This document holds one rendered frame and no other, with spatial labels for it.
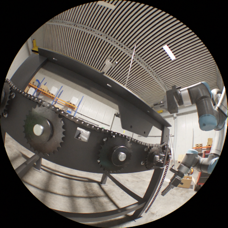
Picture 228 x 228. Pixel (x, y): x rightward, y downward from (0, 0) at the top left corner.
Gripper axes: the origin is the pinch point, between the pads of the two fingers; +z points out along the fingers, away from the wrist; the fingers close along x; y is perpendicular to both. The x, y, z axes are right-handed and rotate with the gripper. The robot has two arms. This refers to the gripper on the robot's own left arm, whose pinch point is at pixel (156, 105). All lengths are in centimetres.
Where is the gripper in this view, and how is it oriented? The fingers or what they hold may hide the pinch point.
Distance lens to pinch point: 51.4
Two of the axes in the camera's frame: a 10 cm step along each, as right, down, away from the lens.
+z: -5.1, 1.8, 8.4
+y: 8.2, 3.9, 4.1
